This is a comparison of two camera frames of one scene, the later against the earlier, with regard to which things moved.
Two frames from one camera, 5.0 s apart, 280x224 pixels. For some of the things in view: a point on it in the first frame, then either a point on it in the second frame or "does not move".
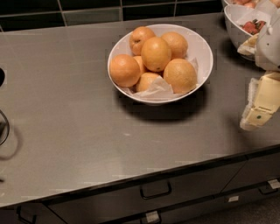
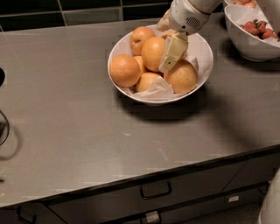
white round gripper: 269,48 -> 185,17
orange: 137,38 does not move
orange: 180,74 does not move
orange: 156,53 does not move
